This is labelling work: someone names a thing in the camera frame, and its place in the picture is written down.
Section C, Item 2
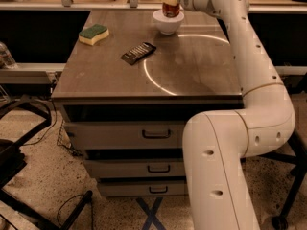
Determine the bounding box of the orange soda can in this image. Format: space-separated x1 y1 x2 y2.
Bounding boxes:
162 3 180 18

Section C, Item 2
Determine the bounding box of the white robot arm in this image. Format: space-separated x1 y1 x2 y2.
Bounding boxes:
161 0 295 230

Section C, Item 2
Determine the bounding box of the white bowl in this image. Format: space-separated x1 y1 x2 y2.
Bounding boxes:
153 10 184 35

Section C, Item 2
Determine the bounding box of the black snack bar wrapper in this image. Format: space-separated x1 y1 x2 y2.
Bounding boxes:
121 42 156 65

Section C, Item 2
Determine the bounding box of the green yellow sponge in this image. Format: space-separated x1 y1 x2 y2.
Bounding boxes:
79 24 109 46

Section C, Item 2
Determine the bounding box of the grey drawer cabinet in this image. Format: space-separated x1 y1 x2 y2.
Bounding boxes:
52 10 243 185

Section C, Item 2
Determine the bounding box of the clear plastic bottle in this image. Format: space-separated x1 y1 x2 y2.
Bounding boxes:
0 42 18 69

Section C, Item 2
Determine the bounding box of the black office chair base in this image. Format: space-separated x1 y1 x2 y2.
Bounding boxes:
258 127 307 230

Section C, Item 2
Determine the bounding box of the blue tape cross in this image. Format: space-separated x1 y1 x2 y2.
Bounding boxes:
136 197 166 230

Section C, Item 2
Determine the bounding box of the top drawer with handle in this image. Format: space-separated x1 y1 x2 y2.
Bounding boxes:
64 121 184 150

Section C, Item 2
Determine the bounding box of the drawer with handle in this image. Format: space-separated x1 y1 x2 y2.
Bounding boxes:
64 121 184 150
97 180 188 197
83 159 185 178

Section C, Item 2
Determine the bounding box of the middle drawer with handle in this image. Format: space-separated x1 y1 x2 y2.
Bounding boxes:
83 159 185 178

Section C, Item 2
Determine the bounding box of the bottom drawer with handle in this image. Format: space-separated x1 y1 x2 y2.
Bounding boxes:
97 180 188 197

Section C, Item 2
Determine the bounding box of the black floor cable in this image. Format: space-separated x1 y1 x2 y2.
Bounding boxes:
56 194 94 230

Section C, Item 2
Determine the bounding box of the black chair frame left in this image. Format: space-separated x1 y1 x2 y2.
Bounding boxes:
0 95 93 230

